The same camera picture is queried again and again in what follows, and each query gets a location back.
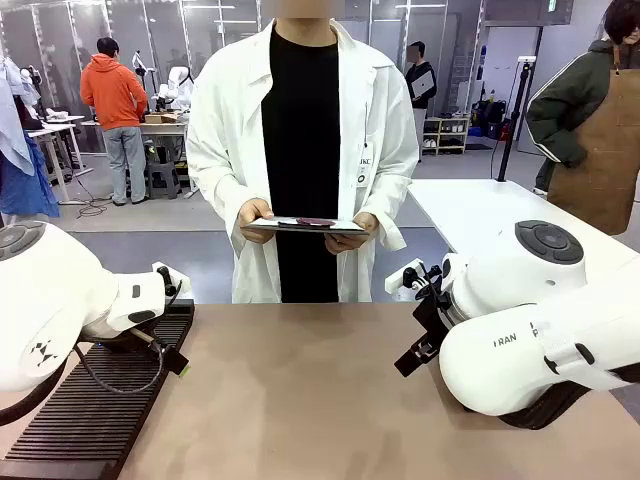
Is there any person holding laptop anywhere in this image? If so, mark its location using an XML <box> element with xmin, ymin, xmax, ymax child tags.
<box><xmin>403</xmin><ymin>40</ymin><xmax>438</xmax><ymax>162</ymax></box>

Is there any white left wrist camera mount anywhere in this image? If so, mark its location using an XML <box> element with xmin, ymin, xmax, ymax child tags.
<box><xmin>150</xmin><ymin>261</ymin><xmax>194</xmax><ymax>297</ymax></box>

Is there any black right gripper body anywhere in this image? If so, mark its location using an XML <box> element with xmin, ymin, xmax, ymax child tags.
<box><xmin>411</xmin><ymin>293</ymin><xmax>452</xmax><ymax>347</ymax></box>

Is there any person's left hand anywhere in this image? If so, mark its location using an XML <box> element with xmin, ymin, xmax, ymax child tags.
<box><xmin>323</xmin><ymin>211</ymin><xmax>381</xmax><ymax>256</ymax></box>

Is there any white side table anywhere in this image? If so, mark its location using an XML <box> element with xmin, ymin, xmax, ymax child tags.
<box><xmin>406</xmin><ymin>177</ymin><xmax>640</xmax><ymax>284</ymax></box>

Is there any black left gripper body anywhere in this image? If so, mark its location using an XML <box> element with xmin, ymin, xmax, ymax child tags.
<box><xmin>83</xmin><ymin>328</ymin><xmax>161</xmax><ymax>354</ymax></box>

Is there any person in brown apron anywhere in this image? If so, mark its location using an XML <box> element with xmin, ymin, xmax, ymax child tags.
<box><xmin>525</xmin><ymin>0</ymin><xmax>640</xmax><ymax>237</ymax></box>

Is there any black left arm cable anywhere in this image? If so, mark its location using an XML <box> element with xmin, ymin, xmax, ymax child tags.
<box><xmin>73</xmin><ymin>329</ymin><xmax>169</xmax><ymax>396</ymax></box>

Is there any white workshop desk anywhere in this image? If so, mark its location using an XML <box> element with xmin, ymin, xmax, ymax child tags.
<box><xmin>79</xmin><ymin>115</ymin><xmax>195</xmax><ymax>197</ymax></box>

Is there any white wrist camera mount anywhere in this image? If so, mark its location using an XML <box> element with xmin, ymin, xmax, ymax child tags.
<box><xmin>384</xmin><ymin>257</ymin><xmax>426</xmax><ymax>294</ymax></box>
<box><xmin>150</xmin><ymin>261</ymin><xmax>194</xmax><ymax>297</ymax></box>

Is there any person in white lab coat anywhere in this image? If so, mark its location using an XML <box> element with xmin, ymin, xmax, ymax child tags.
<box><xmin>186</xmin><ymin>0</ymin><xmax>421</xmax><ymax>305</ymax></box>

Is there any person in orange hoodie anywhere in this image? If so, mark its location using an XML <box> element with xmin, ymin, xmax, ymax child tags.
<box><xmin>79</xmin><ymin>36</ymin><xmax>150</xmax><ymax>207</ymax></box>

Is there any white-sleeved left forearm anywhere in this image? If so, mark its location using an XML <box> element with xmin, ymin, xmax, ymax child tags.
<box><xmin>366</xmin><ymin>149</ymin><xmax>421</xmax><ymax>252</ymax></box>

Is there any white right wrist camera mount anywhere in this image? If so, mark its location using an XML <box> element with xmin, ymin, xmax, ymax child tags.
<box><xmin>384</xmin><ymin>257</ymin><xmax>426</xmax><ymax>294</ymax></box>

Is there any grey plastic stool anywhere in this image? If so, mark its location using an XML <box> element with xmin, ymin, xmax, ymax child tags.
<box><xmin>145</xmin><ymin>160</ymin><xmax>182</xmax><ymax>201</ymax></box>

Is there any person's right hand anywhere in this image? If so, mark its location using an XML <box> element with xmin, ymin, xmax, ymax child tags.
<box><xmin>237</xmin><ymin>197</ymin><xmax>276</xmax><ymax>246</ymax></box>

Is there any low wooden shelf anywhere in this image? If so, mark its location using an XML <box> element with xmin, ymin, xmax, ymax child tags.
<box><xmin>421</xmin><ymin>115</ymin><xmax>472</xmax><ymax>156</ymax></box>

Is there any white-sleeved right forearm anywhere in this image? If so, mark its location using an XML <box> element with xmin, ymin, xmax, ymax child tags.
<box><xmin>187</xmin><ymin>149</ymin><xmax>262</xmax><ymax>237</ymax></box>

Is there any black tripod pole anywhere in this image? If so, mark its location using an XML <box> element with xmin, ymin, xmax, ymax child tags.
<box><xmin>496</xmin><ymin>55</ymin><xmax>537</xmax><ymax>183</ymax></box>

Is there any black equipment bag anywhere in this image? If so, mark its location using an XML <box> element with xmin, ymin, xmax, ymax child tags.
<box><xmin>471</xmin><ymin>98</ymin><xmax>509</xmax><ymax>140</ymax></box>

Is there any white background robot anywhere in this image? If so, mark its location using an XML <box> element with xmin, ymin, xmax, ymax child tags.
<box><xmin>157</xmin><ymin>64</ymin><xmax>195</xmax><ymax>112</ymax></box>

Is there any person in blue shirt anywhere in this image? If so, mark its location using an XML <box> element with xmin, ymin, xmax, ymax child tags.
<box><xmin>0</xmin><ymin>55</ymin><xmax>62</xmax><ymax>219</ymax></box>

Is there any black slotted PCB rack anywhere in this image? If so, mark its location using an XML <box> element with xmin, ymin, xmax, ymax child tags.
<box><xmin>0</xmin><ymin>298</ymin><xmax>196</xmax><ymax>480</ymax></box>

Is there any dark grey clipboard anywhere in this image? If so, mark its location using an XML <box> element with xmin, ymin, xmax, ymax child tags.
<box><xmin>240</xmin><ymin>215</ymin><xmax>372</xmax><ymax>239</ymax></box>

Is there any white name badge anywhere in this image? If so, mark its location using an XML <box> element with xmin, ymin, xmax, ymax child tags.
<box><xmin>356</xmin><ymin>141</ymin><xmax>374</xmax><ymax>188</ymax></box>

